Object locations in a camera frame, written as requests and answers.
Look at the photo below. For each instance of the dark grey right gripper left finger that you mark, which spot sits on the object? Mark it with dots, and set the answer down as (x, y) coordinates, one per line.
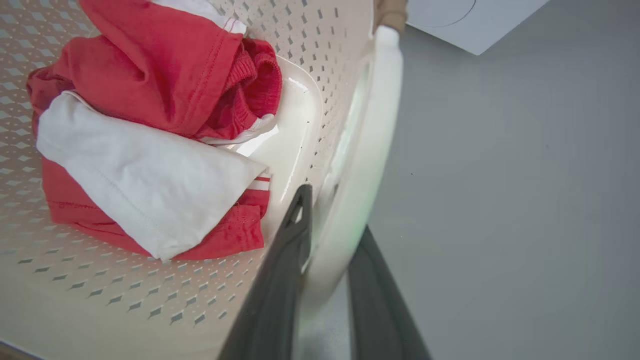
(275, 295)

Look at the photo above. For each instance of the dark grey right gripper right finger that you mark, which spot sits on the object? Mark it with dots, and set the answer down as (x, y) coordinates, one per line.
(377, 305)

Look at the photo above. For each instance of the white perforated plastic laundry basket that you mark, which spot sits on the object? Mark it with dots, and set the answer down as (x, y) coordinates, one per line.
(345, 165)

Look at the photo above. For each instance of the red and white shirt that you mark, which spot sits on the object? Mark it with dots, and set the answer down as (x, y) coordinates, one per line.
(150, 125)

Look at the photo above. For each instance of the white paper sheet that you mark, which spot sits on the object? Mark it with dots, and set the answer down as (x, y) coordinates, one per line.
(475, 20)

